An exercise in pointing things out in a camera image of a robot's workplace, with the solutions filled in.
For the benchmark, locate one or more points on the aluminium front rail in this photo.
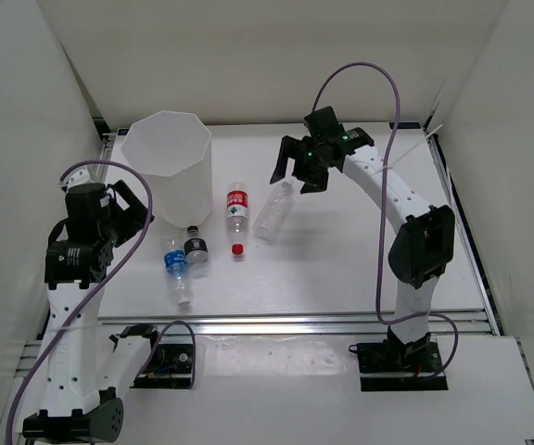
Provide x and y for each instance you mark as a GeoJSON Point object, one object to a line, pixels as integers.
{"type": "Point", "coordinates": [476, 322]}

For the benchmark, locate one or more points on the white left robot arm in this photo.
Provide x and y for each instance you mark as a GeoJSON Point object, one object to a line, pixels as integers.
{"type": "Point", "coordinates": [82, 405]}

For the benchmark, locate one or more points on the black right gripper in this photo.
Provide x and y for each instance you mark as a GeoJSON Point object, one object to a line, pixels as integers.
{"type": "Point", "coordinates": [290, 147]}

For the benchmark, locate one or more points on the black label bottle black cap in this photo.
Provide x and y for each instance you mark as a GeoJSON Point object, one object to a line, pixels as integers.
{"type": "Point", "coordinates": [195, 247]}

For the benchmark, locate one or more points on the red label bottle red cap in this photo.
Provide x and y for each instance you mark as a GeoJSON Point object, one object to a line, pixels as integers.
{"type": "Point", "coordinates": [237, 213]}

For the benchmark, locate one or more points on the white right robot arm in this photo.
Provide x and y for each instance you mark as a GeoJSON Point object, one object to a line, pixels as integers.
{"type": "Point", "coordinates": [424, 241]}

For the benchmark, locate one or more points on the white octagonal plastic bin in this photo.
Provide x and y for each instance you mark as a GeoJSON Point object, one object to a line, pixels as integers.
{"type": "Point", "coordinates": [172, 151]}

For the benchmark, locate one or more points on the clear bottle white blue cap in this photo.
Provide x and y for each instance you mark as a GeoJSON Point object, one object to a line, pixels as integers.
{"type": "Point", "coordinates": [272, 216]}

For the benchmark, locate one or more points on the blue label clear bottle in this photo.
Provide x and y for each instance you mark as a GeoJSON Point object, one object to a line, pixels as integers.
{"type": "Point", "coordinates": [178, 272]}

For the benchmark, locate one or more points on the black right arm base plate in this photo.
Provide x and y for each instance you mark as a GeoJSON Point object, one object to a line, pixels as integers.
{"type": "Point", "coordinates": [381, 370]}

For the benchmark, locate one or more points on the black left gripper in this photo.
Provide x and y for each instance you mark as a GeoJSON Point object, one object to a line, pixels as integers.
{"type": "Point", "coordinates": [133, 217]}

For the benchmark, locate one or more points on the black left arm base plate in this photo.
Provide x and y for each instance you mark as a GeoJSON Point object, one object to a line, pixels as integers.
{"type": "Point", "coordinates": [171, 368]}

